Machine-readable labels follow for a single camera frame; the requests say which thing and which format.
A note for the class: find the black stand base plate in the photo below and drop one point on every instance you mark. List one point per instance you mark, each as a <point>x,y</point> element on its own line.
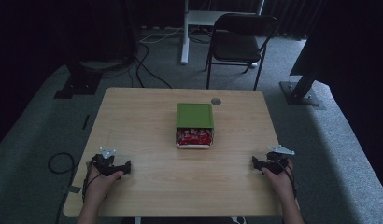
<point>77,85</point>

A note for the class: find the white drawer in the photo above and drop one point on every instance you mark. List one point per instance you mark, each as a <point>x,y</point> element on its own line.
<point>194,146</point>

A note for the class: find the person's left hand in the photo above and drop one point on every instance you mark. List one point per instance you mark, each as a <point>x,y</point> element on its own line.
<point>97,185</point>

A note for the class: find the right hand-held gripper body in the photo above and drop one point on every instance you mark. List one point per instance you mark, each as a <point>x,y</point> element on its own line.
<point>275,163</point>

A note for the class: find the grey round table grommet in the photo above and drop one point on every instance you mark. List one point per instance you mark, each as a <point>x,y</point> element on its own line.
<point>216,101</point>

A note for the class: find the black floor strip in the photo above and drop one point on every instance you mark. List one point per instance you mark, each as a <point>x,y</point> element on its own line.
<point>86,122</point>

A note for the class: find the green drawer case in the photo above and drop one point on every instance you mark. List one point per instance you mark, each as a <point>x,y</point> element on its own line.
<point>195,115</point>

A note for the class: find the pile of red snack packets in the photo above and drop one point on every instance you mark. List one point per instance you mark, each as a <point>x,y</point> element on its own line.
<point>194,137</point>

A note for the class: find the grey tape piece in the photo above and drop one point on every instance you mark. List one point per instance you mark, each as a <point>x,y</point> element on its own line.
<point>75,189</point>

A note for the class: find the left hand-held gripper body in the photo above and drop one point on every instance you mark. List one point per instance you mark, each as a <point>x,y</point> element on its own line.
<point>105,165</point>

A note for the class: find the white desk frame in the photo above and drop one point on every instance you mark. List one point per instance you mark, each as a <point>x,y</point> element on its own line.
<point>186,37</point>

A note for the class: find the black metal stand with base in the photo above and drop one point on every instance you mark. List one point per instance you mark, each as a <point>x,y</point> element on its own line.
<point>301,90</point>

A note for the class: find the person's right hand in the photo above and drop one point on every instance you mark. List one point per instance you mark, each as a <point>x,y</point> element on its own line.
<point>281,183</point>

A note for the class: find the black folding chair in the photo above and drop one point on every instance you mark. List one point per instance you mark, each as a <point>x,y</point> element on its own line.
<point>236,43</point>

